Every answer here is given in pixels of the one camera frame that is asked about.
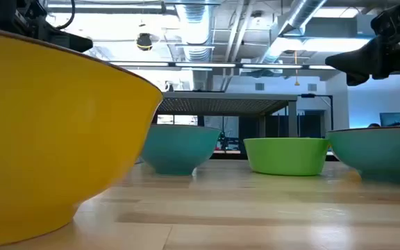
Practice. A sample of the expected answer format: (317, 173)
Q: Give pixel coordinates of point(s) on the black aluminium table frame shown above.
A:
(231, 157)

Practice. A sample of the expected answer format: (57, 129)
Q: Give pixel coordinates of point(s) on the smooth silver ventilation duct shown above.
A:
(304, 14)

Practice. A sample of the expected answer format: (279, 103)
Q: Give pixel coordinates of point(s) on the black overhead camera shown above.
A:
(144, 41)

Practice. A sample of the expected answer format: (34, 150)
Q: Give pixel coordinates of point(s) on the wall monitor screen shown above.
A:
(392, 118)

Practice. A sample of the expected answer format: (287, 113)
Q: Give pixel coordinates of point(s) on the green plastic mini bowl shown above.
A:
(287, 156)

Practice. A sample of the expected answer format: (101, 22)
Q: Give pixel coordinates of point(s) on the yellow hanging pendant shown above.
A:
(296, 82)

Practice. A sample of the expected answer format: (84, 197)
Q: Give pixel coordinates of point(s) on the teal patterned mini bowl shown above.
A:
(373, 152)
(179, 149)

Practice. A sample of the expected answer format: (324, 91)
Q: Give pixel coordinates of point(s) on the ribbed silver ventilation duct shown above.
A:
(194, 31)

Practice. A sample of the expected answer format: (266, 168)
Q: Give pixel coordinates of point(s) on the ceiling light strip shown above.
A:
(141, 64)

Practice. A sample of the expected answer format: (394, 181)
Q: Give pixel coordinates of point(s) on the yellow patterned mini bowl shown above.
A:
(47, 139)

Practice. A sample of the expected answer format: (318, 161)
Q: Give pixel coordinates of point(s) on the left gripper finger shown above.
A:
(75, 41)
(76, 48)

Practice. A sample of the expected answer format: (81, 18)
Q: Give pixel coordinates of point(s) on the grey perforated metal shelf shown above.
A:
(221, 96)

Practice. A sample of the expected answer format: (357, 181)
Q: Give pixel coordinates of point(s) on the black metal frame stand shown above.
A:
(307, 95)

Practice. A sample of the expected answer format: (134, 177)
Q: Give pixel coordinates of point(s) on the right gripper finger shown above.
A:
(363, 67)
(359, 52)

